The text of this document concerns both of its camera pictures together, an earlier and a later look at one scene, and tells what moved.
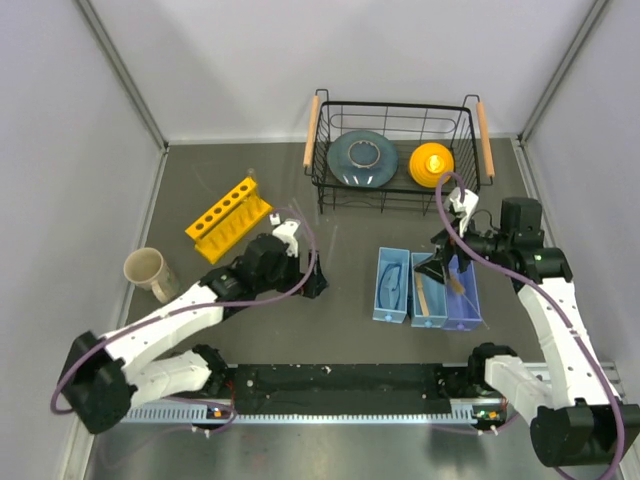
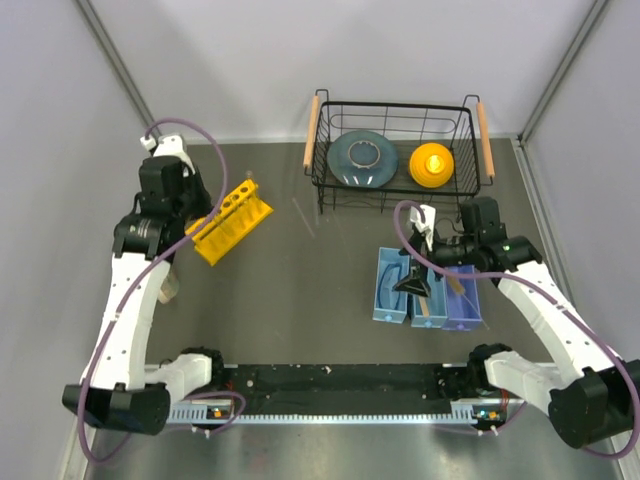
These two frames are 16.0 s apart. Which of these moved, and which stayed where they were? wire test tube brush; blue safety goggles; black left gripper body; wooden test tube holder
Moved: black left gripper body
Stayed: blue safety goggles; wooden test tube holder; wire test tube brush
